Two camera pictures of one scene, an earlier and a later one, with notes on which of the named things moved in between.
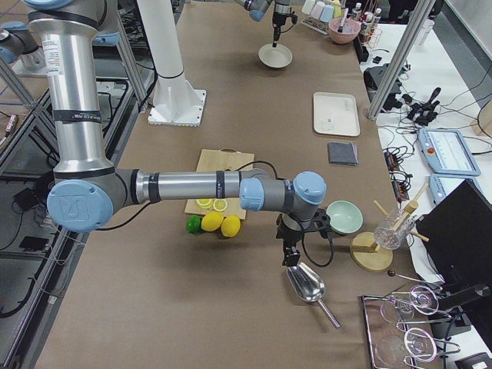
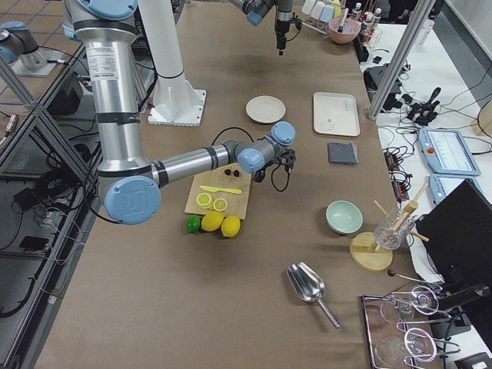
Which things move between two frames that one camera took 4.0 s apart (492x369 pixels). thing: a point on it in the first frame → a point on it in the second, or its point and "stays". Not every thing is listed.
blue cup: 327,13 stays
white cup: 307,7 stays
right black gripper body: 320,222 → 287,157
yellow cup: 337,10 stays
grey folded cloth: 343,153 stays
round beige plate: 274,57 → 265,109
